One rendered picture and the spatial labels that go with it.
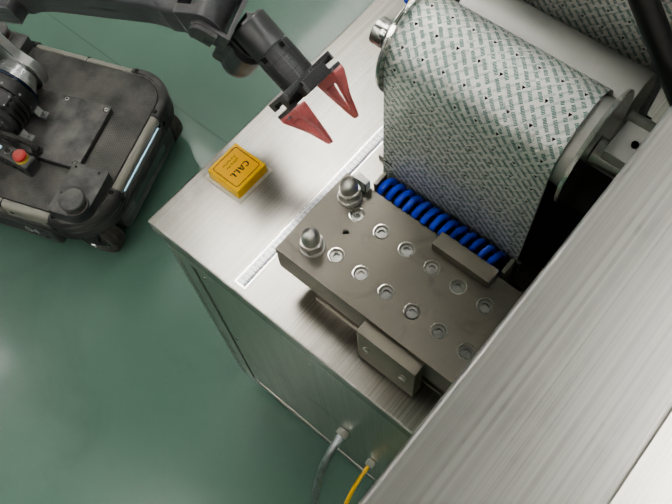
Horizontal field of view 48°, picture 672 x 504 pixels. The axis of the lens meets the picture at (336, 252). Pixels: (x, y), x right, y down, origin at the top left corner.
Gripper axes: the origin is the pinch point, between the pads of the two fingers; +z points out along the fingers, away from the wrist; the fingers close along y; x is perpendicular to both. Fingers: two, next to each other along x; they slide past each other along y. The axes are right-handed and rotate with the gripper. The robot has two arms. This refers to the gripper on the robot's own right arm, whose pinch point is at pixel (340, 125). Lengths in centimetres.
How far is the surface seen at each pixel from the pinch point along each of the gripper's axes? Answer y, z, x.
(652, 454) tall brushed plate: 27, 26, 59
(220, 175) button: 12.3, -6.1, -20.8
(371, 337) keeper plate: 21.2, 22.2, 7.8
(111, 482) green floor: 65, 34, -106
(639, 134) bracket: -7.0, 19.5, 38.7
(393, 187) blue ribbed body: 2.3, 11.2, 4.2
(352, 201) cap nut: 7.6, 8.6, 2.3
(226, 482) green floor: 46, 53, -94
